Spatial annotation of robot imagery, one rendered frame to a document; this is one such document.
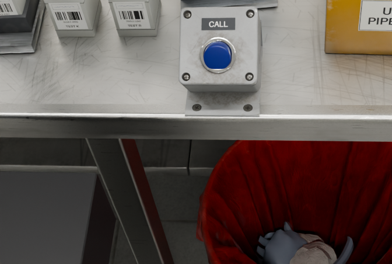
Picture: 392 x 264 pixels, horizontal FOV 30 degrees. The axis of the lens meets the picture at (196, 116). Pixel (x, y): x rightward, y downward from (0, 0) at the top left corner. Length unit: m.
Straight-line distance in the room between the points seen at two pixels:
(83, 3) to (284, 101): 0.22
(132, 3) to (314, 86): 0.19
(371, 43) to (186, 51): 0.18
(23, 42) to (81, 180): 0.23
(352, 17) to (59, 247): 0.33
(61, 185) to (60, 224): 0.03
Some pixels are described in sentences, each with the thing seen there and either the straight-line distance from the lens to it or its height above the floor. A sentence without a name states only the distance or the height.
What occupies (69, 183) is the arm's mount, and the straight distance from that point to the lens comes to 0.58.
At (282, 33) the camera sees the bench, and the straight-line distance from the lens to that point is 0.74.
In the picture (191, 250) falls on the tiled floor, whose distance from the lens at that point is 1.59.
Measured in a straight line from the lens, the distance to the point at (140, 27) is 0.75.
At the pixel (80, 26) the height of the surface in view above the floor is 0.89.
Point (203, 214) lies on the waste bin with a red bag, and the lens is 1.12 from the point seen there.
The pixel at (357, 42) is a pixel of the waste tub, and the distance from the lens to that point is 0.71.
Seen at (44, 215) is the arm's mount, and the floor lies 0.95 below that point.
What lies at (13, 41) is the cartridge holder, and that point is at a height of 0.89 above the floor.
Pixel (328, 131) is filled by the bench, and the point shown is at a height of 0.86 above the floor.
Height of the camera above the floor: 1.43
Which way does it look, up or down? 54 degrees down
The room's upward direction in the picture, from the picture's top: 11 degrees counter-clockwise
